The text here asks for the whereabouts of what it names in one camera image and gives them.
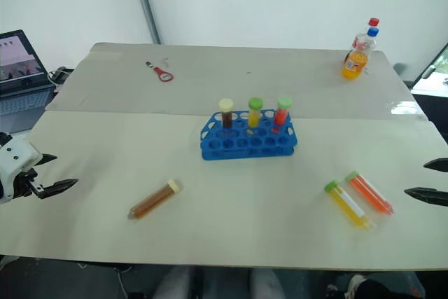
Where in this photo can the orange tube with green cap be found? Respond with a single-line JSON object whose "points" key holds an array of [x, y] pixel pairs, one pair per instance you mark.
{"points": [[371, 192]]}

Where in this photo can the cream table sheet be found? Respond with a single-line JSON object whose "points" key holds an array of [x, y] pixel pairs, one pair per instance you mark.
{"points": [[224, 215]]}

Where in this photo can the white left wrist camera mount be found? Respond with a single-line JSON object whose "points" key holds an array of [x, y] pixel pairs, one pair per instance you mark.
{"points": [[15, 159]]}

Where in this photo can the red tube with green cap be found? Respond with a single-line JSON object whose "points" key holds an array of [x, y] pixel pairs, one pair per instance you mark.
{"points": [[281, 113]]}

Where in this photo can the brown tube with cream cap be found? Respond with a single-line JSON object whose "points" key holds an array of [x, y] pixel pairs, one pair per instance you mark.
{"points": [[154, 201], [227, 117]]}

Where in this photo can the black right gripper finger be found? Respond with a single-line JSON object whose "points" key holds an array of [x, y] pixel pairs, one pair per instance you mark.
{"points": [[439, 165], [432, 195]]}

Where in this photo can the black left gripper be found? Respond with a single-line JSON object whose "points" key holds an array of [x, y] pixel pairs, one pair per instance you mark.
{"points": [[25, 187]]}

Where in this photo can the orange soda bottle blue cap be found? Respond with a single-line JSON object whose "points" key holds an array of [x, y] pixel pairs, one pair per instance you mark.
{"points": [[355, 62]]}

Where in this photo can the yellow tube with green cap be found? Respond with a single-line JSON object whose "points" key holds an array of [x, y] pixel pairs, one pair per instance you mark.
{"points": [[254, 117], [348, 204]]}

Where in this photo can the grey laptop computer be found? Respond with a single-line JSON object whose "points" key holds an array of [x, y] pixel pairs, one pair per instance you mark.
{"points": [[21, 85]]}

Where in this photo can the clear bottle with red cap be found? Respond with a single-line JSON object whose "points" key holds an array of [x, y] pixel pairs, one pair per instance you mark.
{"points": [[374, 22]]}

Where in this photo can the blue test tube rack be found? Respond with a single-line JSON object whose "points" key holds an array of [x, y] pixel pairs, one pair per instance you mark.
{"points": [[245, 152]]}

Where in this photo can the grey rounded shape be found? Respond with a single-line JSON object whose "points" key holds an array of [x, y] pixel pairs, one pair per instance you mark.
{"points": [[173, 283], [267, 285]]}

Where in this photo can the grey table sheet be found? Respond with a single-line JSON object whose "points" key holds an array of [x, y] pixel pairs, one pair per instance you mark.
{"points": [[245, 82]]}

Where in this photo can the black and white shoe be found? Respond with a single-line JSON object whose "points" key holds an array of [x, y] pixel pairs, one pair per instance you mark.
{"points": [[371, 286]]}

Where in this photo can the grey metal pole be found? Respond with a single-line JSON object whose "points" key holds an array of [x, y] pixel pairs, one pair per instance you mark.
{"points": [[147, 5]]}

